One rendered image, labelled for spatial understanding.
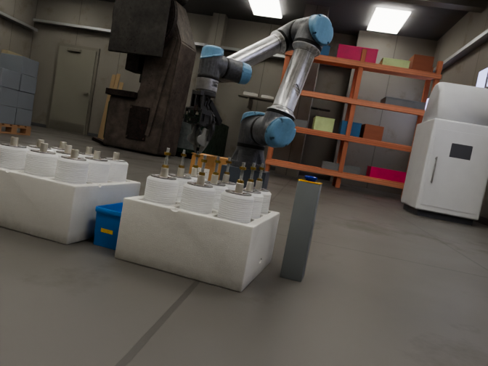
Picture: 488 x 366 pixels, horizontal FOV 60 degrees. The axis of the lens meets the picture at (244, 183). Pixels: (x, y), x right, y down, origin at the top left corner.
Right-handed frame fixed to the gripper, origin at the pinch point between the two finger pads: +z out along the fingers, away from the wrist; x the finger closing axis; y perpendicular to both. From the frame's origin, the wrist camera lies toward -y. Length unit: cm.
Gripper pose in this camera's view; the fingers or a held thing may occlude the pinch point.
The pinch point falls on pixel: (199, 149)
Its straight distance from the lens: 149.2
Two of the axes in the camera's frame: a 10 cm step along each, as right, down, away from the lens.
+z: -1.8, 9.8, 0.8
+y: -4.9, -0.2, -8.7
